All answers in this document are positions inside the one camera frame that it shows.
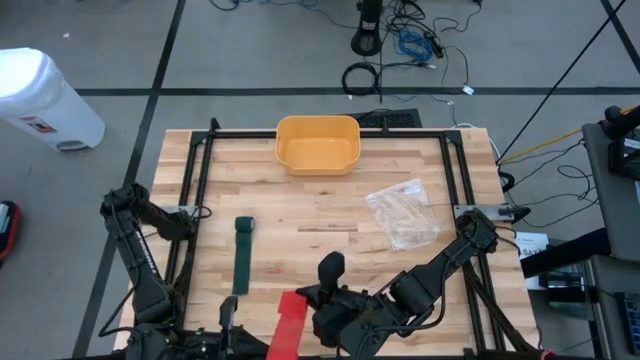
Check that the clear plastic bag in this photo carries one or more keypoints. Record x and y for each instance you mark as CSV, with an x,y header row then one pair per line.
x,y
402,215

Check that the red elastic bandage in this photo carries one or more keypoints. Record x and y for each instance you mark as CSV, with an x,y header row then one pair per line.
x,y
287,330

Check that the white paper sheet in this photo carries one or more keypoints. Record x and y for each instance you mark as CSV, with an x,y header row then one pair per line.
x,y
530,245

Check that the black desk device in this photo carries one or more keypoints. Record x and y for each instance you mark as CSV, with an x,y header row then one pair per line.
x,y
625,150

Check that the black floor stand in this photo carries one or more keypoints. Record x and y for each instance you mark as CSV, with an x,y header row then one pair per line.
x,y
366,42

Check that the white trash bin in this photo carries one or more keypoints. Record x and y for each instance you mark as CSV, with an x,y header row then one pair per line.
x,y
45,100

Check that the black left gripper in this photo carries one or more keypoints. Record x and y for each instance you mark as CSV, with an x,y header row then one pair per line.
x,y
227,320

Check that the green elastic bandage roll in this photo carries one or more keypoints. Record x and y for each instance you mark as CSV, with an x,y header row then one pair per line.
x,y
243,260

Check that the grey desk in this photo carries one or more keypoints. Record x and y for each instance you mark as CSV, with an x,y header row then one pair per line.
x,y
607,200

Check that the red and black object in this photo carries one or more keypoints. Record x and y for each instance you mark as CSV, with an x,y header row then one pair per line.
x,y
12,230

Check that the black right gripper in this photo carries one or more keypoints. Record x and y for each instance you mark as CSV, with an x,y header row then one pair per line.
x,y
345,315

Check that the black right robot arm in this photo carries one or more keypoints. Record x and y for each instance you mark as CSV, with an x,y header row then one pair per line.
x,y
450,255

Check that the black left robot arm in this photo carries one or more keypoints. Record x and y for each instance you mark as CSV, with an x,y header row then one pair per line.
x,y
135,260

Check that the black diagonal strut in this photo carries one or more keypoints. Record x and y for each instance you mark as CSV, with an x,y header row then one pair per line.
x,y
562,79

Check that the yellow plastic basin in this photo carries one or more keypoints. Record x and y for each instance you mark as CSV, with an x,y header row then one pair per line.
x,y
317,155

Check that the black aluminium table frame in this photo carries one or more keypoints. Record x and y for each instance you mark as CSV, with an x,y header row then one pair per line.
x,y
235,134

